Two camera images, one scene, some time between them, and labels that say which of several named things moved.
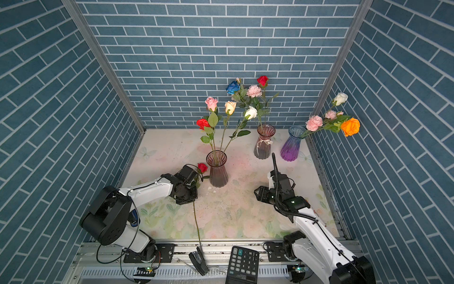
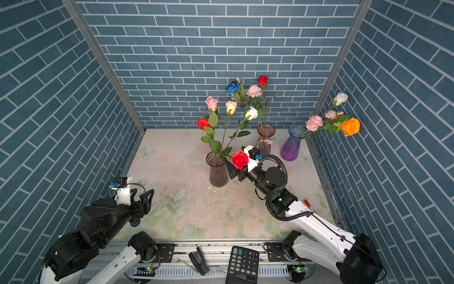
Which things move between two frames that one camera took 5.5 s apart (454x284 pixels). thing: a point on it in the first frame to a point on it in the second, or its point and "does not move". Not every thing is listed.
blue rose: (233, 87) does not move
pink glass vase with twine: (263, 146) does not move
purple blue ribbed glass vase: (290, 149) does not move
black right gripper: (262, 194) to (245, 171)
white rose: (340, 98) does not move
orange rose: (350, 126) does not move
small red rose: (202, 169) to (239, 159)
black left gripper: (182, 201) to (140, 211)
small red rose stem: (262, 81) does not move
